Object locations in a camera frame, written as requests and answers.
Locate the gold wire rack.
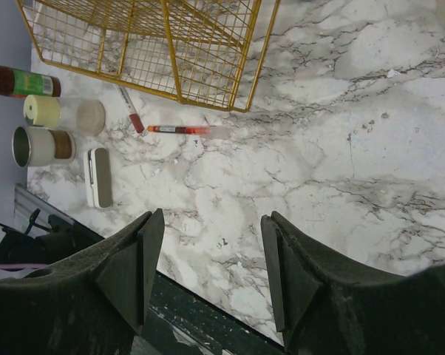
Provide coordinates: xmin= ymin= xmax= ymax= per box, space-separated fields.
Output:
xmin=17 ymin=1 xmax=279 ymax=112

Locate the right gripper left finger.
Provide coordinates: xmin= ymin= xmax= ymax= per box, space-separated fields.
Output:
xmin=0 ymin=209 xmax=164 ymax=354

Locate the red filled tube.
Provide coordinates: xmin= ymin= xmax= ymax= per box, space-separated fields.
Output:
xmin=147 ymin=125 xmax=231 ymax=139

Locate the red sauce bottle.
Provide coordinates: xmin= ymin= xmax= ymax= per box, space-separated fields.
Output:
xmin=0 ymin=66 xmax=61 ymax=98

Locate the clear shaker green lid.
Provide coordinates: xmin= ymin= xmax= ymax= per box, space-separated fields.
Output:
xmin=23 ymin=95 xmax=106 ymax=136

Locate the white red marker pen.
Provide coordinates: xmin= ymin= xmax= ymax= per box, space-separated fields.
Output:
xmin=116 ymin=85 xmax=145 ymax=133

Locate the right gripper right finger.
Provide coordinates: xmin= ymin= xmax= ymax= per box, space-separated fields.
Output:
xmin=261 ymin=212 xmax=445 ymax=354

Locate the white rectangular case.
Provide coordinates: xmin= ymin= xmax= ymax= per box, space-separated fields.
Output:
xmin=83 ymin=147 xmax=113 ymax=209

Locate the left steel cream cup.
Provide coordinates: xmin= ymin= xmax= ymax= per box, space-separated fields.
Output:
xmin=12 ymin=126 xmax=76 ymax=167

